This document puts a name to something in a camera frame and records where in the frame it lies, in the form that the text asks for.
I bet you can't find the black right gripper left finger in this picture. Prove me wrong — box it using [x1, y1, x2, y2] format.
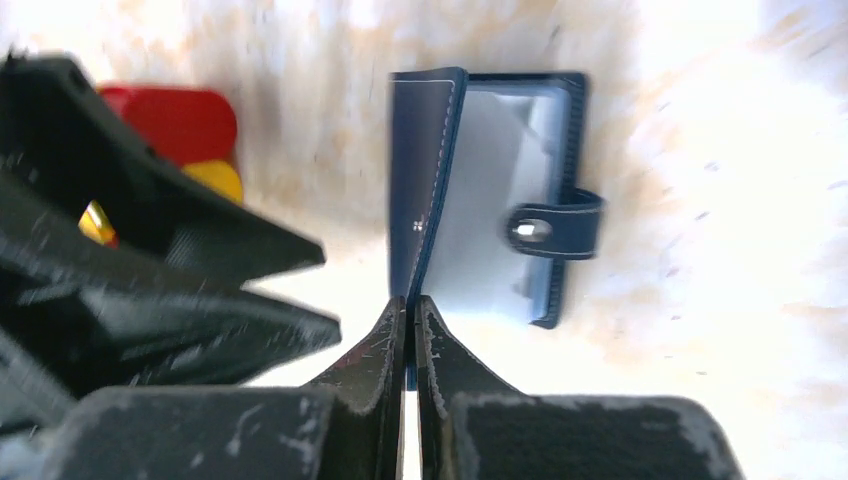
[41, 298, 405, 480]

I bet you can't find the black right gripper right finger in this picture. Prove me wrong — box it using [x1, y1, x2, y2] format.
[415, 296, 743, 479]

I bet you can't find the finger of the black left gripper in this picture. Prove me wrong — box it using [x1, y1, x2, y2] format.
[1, 253, 341, 431]
[1, 56, 325, 285]

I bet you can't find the dark blue card holder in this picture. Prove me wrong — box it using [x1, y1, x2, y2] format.
[388, 66, 605, 392]

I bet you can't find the red yellow toy brick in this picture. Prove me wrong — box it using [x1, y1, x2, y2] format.
[96, 84, 244, 206]

